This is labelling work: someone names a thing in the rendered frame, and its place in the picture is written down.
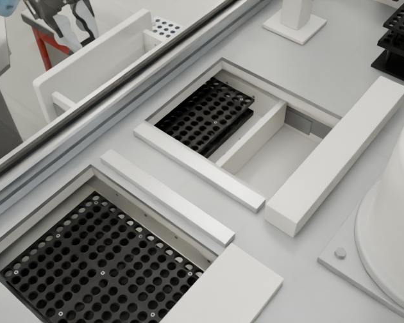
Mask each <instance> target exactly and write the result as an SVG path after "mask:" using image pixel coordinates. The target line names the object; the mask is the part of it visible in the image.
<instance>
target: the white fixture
mask: <svg viewBox="0 0 404 323"><path fill-rule="evenodd" d="M312 2H313V0H283V3H282V9H281V10H279V11H278V12H276V13H275V14H274V15H273V16H272V17H271V18H269V19H268V20H267V21H265V22H264V23H263V25H262V27H263V28H265V29H268V30H269V31H272V32H274V33H277V34H279V35H281V36H283V37H285V38H288V39H290V40H292V41H294V42H297V43H299V44H301V45H303V44H304V43H305V42H306V41H307V40H309V39H310V38H311V37H312V36H313V35H314V34H315V33H317V32H318V31H319V30H320V29H321V28H322V27H323V26H324V25H325V24H326V22H327V20H325V19H322V18H320V17H318V16H315V15H312V14H311V9H312Z"/></svg>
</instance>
